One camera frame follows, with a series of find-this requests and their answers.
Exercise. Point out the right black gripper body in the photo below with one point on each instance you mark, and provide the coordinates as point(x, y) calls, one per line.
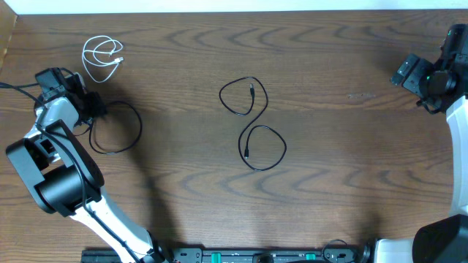
point(422, 80)

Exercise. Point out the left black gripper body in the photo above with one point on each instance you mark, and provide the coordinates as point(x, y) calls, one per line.
point(95, 104)

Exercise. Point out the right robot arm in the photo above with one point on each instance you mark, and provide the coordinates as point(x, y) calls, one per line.
point(444, 240)

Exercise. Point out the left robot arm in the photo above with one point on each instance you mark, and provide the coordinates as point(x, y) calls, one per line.
point(62, 177)

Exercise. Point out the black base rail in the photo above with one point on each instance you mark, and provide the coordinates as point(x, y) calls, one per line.
point(334, 253)

